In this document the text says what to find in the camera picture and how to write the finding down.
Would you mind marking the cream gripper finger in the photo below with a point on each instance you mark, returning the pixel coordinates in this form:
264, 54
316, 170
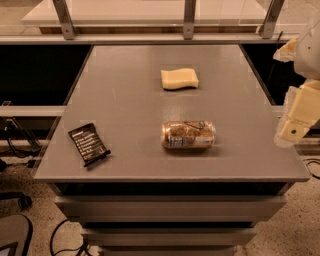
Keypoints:
286, 53
301, 110

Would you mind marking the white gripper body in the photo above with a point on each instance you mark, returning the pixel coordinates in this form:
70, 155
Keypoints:
310, 55

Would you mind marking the orange soda can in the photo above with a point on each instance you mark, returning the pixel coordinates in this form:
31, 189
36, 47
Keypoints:
188, 134

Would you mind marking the yellow sponge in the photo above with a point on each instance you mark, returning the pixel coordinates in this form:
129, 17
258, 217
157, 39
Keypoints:
179, 78

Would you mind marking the grey cabinet with drawers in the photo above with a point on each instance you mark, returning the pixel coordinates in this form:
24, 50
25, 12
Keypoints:
168, 151

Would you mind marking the black snack packet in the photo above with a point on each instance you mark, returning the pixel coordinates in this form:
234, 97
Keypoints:
89, 144

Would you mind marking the office chair base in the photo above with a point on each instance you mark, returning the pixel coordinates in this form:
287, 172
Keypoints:
24, 201

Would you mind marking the grey chair seat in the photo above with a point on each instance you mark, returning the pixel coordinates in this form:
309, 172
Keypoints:
15, 235

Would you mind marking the right metal railing post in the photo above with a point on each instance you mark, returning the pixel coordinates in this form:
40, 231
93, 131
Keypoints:
267, 29

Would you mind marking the metal railing post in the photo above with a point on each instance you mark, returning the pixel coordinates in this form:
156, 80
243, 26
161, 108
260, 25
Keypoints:
267, 29
188, 19
65, 20

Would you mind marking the middle metal railing post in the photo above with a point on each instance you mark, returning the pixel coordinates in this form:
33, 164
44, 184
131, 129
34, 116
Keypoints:
188, 19

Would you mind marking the left metal railing post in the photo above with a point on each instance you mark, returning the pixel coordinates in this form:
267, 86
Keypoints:
65, 20

